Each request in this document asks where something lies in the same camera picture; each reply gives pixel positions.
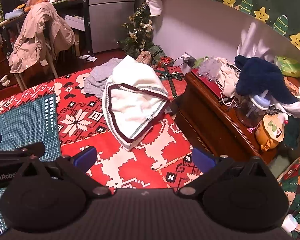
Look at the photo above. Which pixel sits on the navy fluffy garment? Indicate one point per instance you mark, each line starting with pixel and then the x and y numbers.
pixel 258 75

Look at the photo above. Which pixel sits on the white knit sweater vest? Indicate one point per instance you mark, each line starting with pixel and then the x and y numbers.
pixel 134 98

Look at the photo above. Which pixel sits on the green cutting mat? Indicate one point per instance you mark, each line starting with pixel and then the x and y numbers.
pixel 32 122

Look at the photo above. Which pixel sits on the red christmas pattern blanket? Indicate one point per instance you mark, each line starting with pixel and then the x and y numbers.
pixel 161 160

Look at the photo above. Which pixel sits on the clear jar purple lid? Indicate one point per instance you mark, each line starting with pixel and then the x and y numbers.
pixel 252 109

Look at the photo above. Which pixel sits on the green plush toy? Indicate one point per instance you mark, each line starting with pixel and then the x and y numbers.
pixel 288 66

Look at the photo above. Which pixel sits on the grey refrigerator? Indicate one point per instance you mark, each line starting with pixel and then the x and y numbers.
pixel 106 22

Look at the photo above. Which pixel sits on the grey knit sweater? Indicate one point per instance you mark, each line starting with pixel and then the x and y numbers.
pixel 95 83

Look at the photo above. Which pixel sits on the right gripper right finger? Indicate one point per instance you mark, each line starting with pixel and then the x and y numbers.
pixel 213 169

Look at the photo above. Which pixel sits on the cluttered dark desk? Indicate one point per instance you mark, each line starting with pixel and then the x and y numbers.
pixel 74 12

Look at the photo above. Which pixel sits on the yellow character bag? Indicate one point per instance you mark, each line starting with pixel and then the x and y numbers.
pixel 270 131

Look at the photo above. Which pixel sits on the small christmas tree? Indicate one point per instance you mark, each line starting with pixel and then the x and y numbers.
pixel 139 32

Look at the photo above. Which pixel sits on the white leg chair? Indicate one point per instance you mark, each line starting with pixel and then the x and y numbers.
pixel 47 61

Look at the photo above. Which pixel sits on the dark wooden side table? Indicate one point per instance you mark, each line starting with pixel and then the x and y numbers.
pixel 213 127

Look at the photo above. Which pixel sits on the beige jacket on chair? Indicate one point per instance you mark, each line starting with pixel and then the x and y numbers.
pixel 29 51

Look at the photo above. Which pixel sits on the argyle knit garment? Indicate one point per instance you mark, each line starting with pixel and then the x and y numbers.
pixel 290 183

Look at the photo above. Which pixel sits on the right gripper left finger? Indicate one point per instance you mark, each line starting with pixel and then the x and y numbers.
pixel 73 169

